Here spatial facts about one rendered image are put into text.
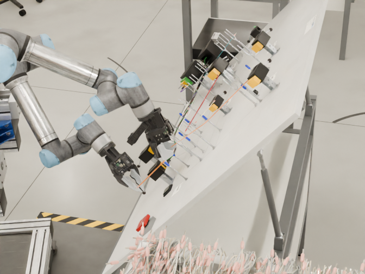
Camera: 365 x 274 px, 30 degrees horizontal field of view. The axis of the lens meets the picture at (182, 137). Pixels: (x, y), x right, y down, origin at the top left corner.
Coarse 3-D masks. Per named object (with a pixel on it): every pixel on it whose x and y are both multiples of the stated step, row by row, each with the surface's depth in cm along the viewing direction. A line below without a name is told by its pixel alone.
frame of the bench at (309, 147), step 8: (288, 128) 328; (312, 136) 322; (312, 144) 326; (304, 160) 307; (304, 168) 302; (304, 176) 298; (296, 200) 285; (296, 208) 281; (296, 216) 277; (304, 216) 336; (304, 224) 355; (288, 232) 269; (304, 232) 358; (288, 240) 265; (304, 240) 362; (288, 248) 262; (296, 256) 314
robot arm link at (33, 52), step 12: (24, 36) 234; (24, 48) 232; (36, 48) 235; (48, 48) 237; (24, 60) 237; (36, 60) 236; (48, 60) 236; (60, 60) 238; (72, 60) 240; (60, 72) 240; (72, 72) 240; (84, 72) 241; (96, 72) 243; (108, 72) 246; (84, 84) 244; (96, 84) 243
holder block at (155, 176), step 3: (156, 162) 249; (159, 162) 249; (153, 165) 250; (156, 165) 246; (150, 168) 251; (153, 168) 247; (159, 168) 246; (150, 171) 247; (156, 171) 247; (159, 171) 247; (162, 171) 247; (147, 174) 248; (153, 174) 248; (156, 174) 248; (159, 174) 247; (150, 177) 249; (153, 177) 248; (156, 177) 248
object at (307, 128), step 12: (312, 96) 314; (312, 120) 318; (300, 132) 291; (312, 132) 322; (300, 144) 284; (300, 156) 277; (300, 168) 271; (288, 180) 265; (288, 192) 259; (288, 204) 253; (288, 216) 248; (288, 228) 244; (276, 240) 231; (276, 252) 233
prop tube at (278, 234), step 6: (264, 174) 218; (264, 180) 219; (264, 186) 221; (270, 186) 221; (270, 192) 222; (270, 198) 223; (270, 204) 224; (270, 210) 226; (276, 216) 227; (276, 222) 228; (276, 228) 229; (276, 234) 231; (282, 234) 233
